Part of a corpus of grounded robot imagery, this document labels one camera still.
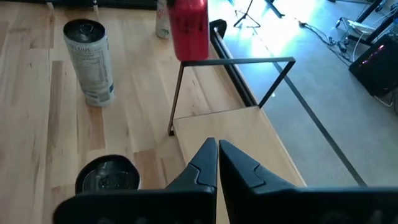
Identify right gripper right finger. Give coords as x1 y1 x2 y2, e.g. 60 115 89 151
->
218 139 298 224

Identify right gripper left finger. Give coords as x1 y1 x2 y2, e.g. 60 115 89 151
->
166 137 218 190

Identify white slim Celsius can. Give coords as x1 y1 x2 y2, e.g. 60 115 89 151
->
63 18 116 108
74 154 142 195

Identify red Coke can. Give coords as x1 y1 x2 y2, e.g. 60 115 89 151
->
167 0 210 62

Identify white slim can palm print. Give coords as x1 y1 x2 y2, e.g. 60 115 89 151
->
155 0 172 40

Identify wooden shelf with black brackets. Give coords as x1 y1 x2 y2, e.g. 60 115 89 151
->
167 56 308 224

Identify black tripod stand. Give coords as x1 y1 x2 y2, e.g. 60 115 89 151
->
233 0 262 29

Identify black stand leg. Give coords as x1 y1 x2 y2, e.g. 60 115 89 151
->
264 0 285 19

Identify black tower pink lights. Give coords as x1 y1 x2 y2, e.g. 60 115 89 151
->
348 34 398 97

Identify black frame bracket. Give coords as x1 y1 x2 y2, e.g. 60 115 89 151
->
209 18 228 40

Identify black floor cable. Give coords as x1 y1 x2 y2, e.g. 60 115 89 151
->
297 18 354 68

